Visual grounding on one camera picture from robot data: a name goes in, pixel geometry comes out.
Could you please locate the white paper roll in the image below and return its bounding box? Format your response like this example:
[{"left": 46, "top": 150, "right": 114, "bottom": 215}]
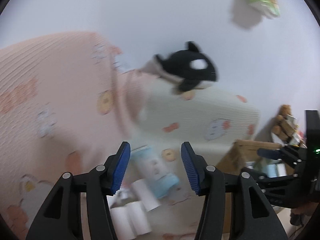
[
  {"left": 110, "top": 207, "right": 136, "bottom": 240},
  {"left": 126, "top": 201, "right": 152, "bottom": 235},
  {"left": 131, "top": 179, "right": 161, "bottom": 212}
]

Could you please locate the brown teddy bear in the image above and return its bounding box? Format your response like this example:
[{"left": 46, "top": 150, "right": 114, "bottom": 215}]
[{"left": 271, "top": 105, "right": 297, "bottom": 142}]

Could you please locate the brown cardboard box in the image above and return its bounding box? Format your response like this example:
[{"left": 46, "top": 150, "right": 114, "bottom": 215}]
[{"left": 216, "top": 140, "right": 293, "bottom": 233}]

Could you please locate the pink white spout pouch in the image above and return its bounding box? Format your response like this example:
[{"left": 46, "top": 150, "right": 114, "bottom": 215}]
[{"left": 107, "top": 187, "right": 137, "bottom": 208}]

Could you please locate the blue white wipes pack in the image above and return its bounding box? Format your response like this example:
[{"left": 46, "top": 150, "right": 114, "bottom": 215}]
[{"left": 131, "top": 146, "right": 180, "bottom": 199}]

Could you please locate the pink cream cartoon blanket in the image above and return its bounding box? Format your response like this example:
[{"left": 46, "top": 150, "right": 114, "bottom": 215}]
[{"left": 1, "top": 31, "right": 259, "bottom": 239}]

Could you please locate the black white orca plush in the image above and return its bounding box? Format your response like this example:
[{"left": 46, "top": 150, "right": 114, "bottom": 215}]
[{"left": 140, "top": 41, "right": 219, "bottom": 93}]

